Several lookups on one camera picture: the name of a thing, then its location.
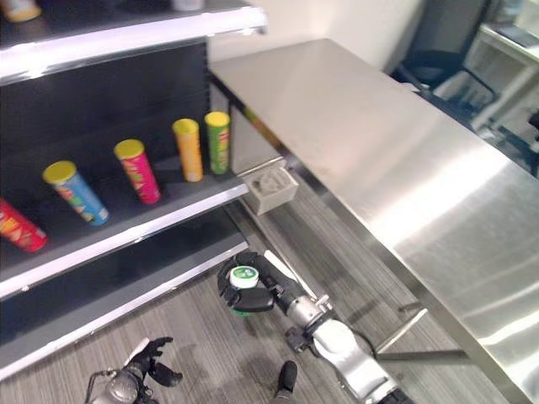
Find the green chip can yellow lid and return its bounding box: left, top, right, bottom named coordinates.
left=204, top=110, right=232, bottom=176

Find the blue chip can yellow lid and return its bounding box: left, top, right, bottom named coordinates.
left=42, top=160, right=109, bottom=227

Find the pink chip can yellow lid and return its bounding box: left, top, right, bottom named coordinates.
left=113, top=139, right=163, bottom=205

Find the orange chip can yellow lid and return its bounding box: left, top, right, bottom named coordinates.
left=172, top=118, right=204, bottom=183

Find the black store shelf unit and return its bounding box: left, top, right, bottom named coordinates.
left=0, top=0, right=270, bottom=382

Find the green chip can white lid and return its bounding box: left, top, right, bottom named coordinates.
left=229, top=265, right=260, bottom=317

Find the white desk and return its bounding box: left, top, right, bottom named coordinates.
left=437, top=23, right=539, bottom=127

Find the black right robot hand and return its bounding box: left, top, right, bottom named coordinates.
left=216, top=251, right=301, bottom=315

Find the grey moulded packing tray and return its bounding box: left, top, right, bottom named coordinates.
left=245, top=166, right=300, bottom=216

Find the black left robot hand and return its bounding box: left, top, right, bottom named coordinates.
left=125, top=336, right=184, bottom=388

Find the black office chair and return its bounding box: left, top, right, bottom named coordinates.
left=389, top=0, right=498, bottom=111

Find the stainless steel table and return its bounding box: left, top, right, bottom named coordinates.
left=209, top=38, right=539, bottom=404

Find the yellow can on shelf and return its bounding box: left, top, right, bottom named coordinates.
left=0, top=0, right=43, bottom=23

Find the red chip can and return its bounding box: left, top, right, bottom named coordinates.
left=0, top=198, right=48, bottom=253

